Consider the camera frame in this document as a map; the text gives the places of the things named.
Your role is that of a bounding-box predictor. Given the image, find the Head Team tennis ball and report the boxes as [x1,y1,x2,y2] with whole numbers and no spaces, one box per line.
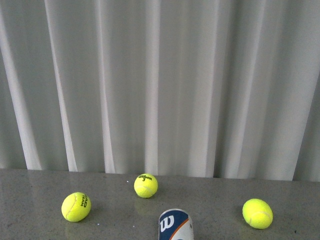
[61,192,92,223]

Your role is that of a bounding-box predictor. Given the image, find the far Wilson 3 tennis ball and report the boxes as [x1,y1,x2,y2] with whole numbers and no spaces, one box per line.
[133,173,158,199]

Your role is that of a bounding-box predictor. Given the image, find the blue white Wilson tennis can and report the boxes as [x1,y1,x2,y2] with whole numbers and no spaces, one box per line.
[158,208,194,240]

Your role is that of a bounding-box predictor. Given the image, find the plain yellow tennis ball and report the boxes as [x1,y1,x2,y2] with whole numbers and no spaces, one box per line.
[242,198,273,230]

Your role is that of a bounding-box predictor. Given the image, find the white pleated curtain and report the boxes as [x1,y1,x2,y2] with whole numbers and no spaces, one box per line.
[0,0,320,182]

